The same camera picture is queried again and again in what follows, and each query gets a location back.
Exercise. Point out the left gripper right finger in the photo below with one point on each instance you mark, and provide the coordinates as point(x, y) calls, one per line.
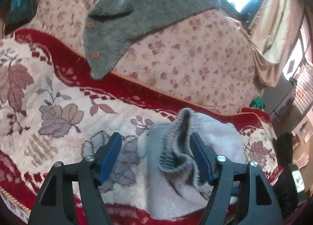
point(256, 204)

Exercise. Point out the light blue fleece pants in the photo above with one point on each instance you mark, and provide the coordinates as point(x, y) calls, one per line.
point(175, 188)

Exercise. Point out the red floral plush blanket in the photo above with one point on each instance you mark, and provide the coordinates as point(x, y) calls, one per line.
point(52, 110)

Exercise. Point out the pink floral bed sheet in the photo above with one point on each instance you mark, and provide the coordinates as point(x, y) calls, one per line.
point(204, 59)

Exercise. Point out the blue plastic bag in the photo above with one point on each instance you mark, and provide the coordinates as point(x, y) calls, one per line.
point(20, 10)

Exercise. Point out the grey fuzzy buttoned cardigan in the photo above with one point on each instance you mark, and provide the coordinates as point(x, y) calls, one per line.
point(112, 26)

